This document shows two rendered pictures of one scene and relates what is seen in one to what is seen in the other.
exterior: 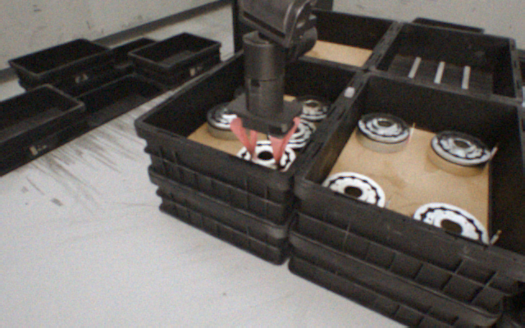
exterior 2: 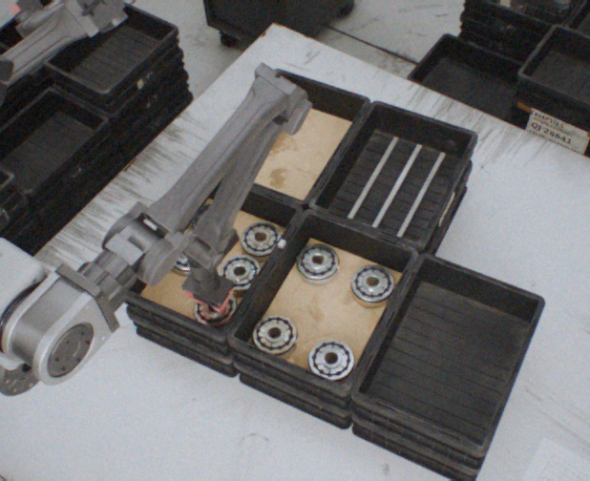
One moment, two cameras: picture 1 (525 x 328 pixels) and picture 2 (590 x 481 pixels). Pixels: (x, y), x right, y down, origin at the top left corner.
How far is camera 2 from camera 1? 1.38 m
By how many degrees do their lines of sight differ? 16
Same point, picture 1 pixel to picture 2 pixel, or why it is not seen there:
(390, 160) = (318, 293)
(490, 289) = (335, 398)
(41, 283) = (60, 398)
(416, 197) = (326, 329)
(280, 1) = (203, 260)
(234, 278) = (200, 387)
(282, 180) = (220, 337)
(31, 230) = not seen: hidden behind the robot
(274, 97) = (211, 286)
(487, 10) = not seen: outside the picture
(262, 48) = (199, 269)
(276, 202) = (220, 345)
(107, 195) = not seen: hidden behind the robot
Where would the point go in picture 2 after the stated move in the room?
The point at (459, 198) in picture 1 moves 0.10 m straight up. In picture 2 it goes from (359, 328) to (359, 306)
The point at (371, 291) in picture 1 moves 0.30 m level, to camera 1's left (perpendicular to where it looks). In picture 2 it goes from (288, 396) to (159, 402)
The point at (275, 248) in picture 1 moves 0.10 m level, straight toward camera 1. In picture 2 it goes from (226, 367) to (222, 407)
